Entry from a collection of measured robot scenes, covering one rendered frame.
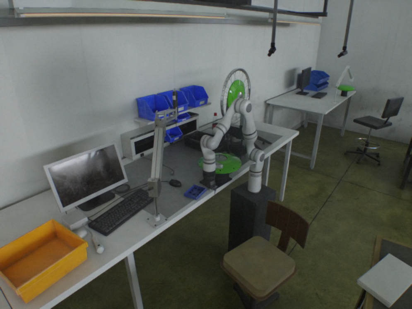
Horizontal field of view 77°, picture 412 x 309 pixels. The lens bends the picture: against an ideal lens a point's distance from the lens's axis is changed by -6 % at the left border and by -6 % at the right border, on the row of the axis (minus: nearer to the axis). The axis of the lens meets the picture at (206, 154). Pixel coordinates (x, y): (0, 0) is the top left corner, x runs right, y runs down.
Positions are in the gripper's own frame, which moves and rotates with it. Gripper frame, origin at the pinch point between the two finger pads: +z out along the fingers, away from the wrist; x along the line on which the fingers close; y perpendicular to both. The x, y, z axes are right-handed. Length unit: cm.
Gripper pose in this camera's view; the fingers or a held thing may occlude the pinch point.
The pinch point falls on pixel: (212, 192)
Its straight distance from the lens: 170.7
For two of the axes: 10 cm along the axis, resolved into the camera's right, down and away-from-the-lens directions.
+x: 6.7, 3.2, -6.7
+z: 0.0, 9.0, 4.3
